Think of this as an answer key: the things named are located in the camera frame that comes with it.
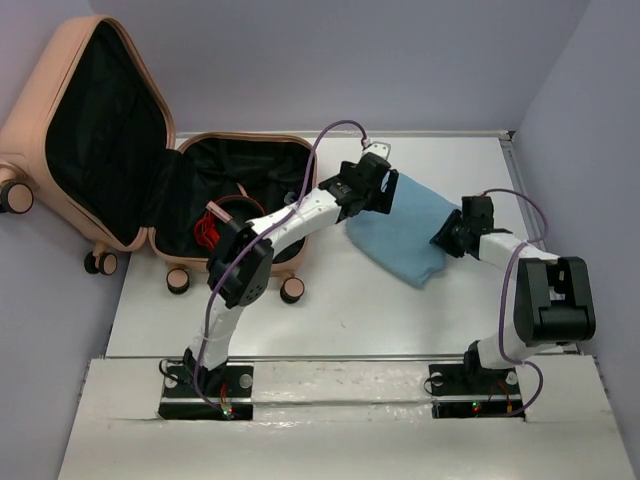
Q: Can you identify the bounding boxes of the light blue cloth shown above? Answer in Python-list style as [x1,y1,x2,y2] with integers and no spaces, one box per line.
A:
[346,174,458,289]

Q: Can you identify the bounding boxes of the red black headphones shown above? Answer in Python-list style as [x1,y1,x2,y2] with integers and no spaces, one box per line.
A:
[194,183,266,251]

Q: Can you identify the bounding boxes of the pink hard-shell suitcase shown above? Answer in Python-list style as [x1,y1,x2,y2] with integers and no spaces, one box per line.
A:
[1,15,317,295]

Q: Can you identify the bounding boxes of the pink white stick tube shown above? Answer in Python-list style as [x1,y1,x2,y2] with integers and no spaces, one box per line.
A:
[206,201,233,224]

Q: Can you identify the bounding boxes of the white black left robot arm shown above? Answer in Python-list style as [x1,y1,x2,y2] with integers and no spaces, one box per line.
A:
[183,142,398,395]

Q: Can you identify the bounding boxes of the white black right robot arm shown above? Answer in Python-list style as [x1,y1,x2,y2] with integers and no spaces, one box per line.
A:
[429,193,596,392]

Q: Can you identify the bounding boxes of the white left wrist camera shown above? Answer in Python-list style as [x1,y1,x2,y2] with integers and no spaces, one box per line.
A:
[361,140,391,162]

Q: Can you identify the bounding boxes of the aluminium table edge rail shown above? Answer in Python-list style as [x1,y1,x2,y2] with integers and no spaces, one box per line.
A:
[500,135,595,350]

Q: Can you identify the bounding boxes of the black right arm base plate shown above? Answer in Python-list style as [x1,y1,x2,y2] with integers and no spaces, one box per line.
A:
[423,363,524,419]

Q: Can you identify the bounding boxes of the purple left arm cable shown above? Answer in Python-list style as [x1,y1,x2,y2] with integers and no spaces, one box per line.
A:
[192,119,369,411]

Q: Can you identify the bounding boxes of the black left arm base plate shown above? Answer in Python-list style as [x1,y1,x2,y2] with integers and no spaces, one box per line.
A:
[157,359,254,421]

